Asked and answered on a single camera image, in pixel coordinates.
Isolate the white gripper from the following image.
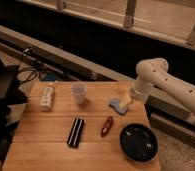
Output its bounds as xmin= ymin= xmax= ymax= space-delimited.
xmin=119 ymin=84 xmax=150 ymax=109

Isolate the clear plastic bottle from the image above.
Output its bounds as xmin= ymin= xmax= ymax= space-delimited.
xmin=40 ymin=83 xmax=55 ymax=112

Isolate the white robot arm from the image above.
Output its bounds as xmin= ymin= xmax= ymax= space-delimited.
xmin=119 ymin=58 xmax=195 ymax=114

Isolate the dark ceramic bowl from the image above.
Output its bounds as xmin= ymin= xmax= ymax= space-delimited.
xmin=119 ymin=123 xmax=158 ymax=162

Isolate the blue sponge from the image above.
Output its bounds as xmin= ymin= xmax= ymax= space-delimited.
xmin=109 ymin=98 xmax=128 ymax=115

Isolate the red pocket knife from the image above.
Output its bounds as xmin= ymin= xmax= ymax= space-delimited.
xmin=101 ymin=116 xmax=113 ymax=137

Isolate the clear plastic cup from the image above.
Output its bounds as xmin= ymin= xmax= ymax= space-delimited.
xmin=71 ymin=82 xmax=87 ymax=105

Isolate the black white striped box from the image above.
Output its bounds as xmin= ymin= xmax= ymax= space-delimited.
xmin=67 ymin=118 xmax=84 ymax=148

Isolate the black equipment stand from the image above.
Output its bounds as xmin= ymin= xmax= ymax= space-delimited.
xmin=0 ymin=59 xmax=28 ymax=159

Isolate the black cable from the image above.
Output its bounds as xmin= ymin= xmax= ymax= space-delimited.
xmin=16 ymin=65 xmax=48 ymax=83

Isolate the metal rail beam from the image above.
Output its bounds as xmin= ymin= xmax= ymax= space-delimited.
xmin=0 ymin=25 xmax=195 ymax=127

